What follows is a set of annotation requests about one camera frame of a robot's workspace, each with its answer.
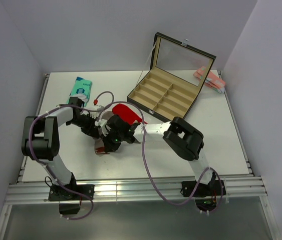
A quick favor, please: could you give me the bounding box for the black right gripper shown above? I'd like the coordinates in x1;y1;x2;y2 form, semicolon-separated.
101;128;124;153

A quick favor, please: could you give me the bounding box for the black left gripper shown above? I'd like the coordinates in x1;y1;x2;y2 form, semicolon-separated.
68;113;100;139

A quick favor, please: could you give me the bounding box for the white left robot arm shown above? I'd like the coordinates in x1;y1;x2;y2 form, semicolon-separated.
21;97;104;200

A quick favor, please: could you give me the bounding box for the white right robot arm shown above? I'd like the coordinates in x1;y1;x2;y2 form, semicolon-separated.
95;115;216;195

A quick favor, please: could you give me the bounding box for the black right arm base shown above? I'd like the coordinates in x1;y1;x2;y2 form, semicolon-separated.
180;180;226;213

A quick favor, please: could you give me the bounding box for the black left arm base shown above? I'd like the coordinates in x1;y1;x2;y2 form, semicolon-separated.
48;184;95;216

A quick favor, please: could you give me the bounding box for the red sock with white print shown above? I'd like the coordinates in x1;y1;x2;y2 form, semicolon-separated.
112;103;142;125

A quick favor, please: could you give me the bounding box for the black compartment display box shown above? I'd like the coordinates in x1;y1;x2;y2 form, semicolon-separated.
127;32;216;122

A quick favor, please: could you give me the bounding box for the pink patterned sock pair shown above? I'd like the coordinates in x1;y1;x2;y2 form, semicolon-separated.
193;66;225;94

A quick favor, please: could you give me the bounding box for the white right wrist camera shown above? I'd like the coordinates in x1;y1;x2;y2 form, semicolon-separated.
95;119;108;131

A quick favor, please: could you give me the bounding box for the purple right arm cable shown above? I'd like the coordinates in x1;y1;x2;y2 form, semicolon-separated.
98;101;224;215

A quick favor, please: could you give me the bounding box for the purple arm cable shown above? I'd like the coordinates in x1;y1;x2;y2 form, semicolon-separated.
29;91;115;221
98;101;224;215

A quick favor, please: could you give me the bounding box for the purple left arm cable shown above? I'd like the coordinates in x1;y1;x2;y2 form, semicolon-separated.
29;91;115;221

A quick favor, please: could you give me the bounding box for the aluminium front rail frame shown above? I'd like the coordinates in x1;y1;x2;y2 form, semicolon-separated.
0;87;282;240

